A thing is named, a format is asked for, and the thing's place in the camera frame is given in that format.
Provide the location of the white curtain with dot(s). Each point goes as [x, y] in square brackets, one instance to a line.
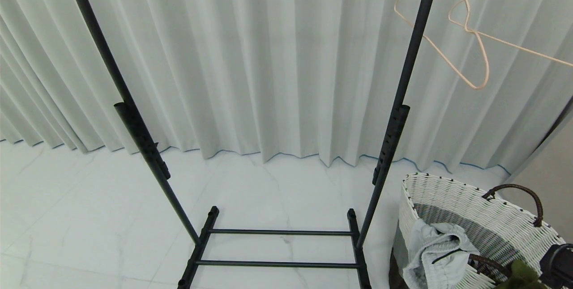
[268, 56]

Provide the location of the green printed t-shirt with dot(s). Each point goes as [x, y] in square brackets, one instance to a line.
[519, 275]

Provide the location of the pink clothes hanger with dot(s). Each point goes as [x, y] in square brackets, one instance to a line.
[447, 62]
[523, 49]

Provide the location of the white laundry basket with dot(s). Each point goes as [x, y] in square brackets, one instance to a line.
[470, 208]

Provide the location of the pale grey shorts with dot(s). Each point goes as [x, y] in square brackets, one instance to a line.
[429, 253]

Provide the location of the black clothes rack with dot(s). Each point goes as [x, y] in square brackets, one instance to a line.
[130, 119]

